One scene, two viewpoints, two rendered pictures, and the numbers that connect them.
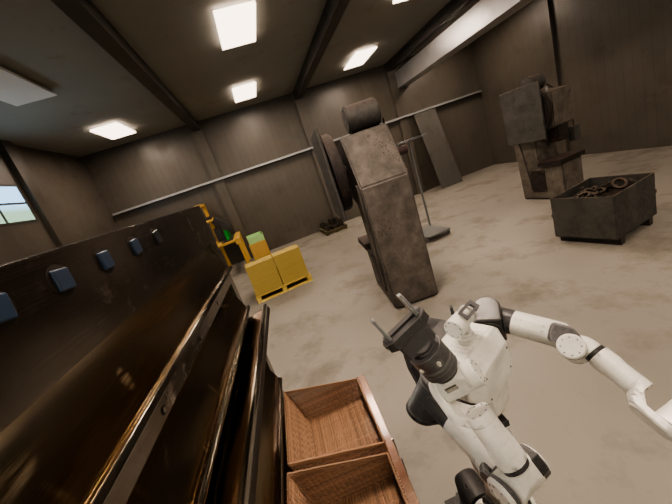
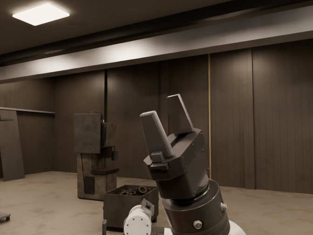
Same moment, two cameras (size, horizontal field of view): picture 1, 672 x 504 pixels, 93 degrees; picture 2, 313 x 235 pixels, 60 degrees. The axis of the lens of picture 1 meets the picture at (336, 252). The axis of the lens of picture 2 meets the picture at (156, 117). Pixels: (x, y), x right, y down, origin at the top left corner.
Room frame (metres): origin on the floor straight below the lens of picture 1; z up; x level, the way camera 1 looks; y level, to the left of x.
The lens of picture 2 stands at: (0.43, 0.23, 1.70)
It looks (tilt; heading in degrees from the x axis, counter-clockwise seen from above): 4 degrees up; 308
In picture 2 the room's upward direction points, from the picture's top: straight up
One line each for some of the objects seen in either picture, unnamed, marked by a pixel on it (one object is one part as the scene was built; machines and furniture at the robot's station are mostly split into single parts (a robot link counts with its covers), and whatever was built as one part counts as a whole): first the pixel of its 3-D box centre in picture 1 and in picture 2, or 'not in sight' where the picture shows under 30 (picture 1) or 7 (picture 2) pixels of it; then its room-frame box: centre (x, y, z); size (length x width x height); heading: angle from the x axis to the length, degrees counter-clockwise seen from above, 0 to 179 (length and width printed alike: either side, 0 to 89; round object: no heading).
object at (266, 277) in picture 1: (276, 270); not in sight; (6.45, 1.31, 0.38); 1.24 x 0.88 x 0.77; 99
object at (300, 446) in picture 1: (332, 423); not in sight; (1.51, 0.34, 0.72); 0.56 x 0.49 x 0.28; 7
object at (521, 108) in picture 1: (547, 137); (99, 153); (6.18, -4.65, 1.20); 1.28 x 1.08 x 2.40; 10
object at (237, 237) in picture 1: (235, 231); not in sight; (9.75, 2.69, 1.10); 1.71 x 1.52 x 2.21; 9
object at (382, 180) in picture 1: (374, 205); not in sight; (4.46, -0.74, 1.33); 1.45 x 1.20 x 2.67; 9
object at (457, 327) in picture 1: (461, 324); (138, 227); (0.91, -0.31, 1.46); 0.10 x 0.07 x 0.09; 128
